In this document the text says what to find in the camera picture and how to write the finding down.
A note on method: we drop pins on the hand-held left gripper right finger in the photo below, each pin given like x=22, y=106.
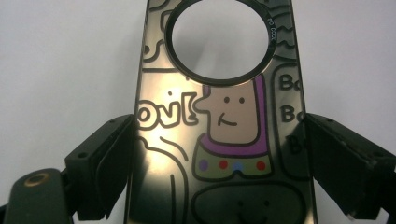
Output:
x=342, y=168

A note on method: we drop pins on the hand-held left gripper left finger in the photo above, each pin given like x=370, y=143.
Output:
x=102, y=168

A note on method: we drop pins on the dark cartoon print phone case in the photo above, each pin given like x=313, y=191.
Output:
x=174, y=140

